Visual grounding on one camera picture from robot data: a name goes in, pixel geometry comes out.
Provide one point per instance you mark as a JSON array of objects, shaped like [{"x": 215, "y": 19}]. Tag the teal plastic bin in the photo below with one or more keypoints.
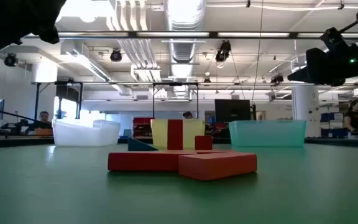
[{"x": 267, "y": 133}]

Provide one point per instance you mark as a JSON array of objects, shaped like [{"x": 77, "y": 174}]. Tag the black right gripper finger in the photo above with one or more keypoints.
[{"x": 297, "y": 76}]

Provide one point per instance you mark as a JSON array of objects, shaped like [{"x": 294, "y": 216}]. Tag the orange rectangular block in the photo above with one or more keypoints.
[{"x": 216, "y": 166}]

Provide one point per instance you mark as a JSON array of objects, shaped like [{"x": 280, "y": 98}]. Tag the clear white plastic bin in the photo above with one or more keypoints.
[{"x": 85, "y": 135}]

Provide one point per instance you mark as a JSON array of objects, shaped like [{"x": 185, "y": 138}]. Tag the blue storage bins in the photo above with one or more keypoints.
[{"x": 329, "y": 117}]

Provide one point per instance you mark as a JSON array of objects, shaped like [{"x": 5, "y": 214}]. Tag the black slanted rod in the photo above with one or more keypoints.
[{"x": 11, "y": 114}]

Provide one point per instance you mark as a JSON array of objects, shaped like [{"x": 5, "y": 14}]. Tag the person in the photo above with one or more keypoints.
[
  {"x": 187, "y": 115},
  {"x": 354, "y": 119},
  {"x": 44, "y": 116}
]

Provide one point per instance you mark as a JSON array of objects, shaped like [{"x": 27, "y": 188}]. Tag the red storage bin rack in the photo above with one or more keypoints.
[{"x": 141, "y": 121}]

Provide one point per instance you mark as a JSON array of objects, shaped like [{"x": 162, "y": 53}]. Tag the black ceiling spotlight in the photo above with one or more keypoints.
[
  {"x": 277, "y": 79},
  {"x": 116, "y": 55},
  {"x": 10, "y": 59},
  {"x": 223, "y": 51}
]

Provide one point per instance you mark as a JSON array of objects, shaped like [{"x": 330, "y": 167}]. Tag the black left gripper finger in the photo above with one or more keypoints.
[{"x": 50, "y": 35}]

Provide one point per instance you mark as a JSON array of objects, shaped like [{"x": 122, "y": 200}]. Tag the black aluminium table frame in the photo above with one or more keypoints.
[{"x": 17, "y": 141}]

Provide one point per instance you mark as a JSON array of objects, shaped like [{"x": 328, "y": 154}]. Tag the black monitor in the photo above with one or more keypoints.
[{"x": 232, "y": 110}]

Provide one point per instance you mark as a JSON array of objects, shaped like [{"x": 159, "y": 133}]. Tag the yellow plastic bin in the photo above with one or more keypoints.
[{"x": 191, "y": 130}]

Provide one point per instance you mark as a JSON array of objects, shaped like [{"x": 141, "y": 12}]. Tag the long red block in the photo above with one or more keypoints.
[{"x": 141, "y": 161}]

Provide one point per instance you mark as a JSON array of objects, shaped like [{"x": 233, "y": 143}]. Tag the orange box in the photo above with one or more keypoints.
[{"x": 43, "y": 131}]

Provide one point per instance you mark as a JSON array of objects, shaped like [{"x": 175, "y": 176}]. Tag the small red block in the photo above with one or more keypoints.
[{"x": 204, "y": 143}]

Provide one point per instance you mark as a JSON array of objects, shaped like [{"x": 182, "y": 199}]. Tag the blue triangular block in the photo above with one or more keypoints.
[{"x": 137, "y": 147}]

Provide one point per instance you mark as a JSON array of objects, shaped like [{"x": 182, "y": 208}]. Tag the red rectangular block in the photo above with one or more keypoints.
[{"x": 175, "y": 133}]

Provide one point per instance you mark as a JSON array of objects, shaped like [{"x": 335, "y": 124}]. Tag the white round column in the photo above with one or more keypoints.
[{"x": 304, "y": 109}]

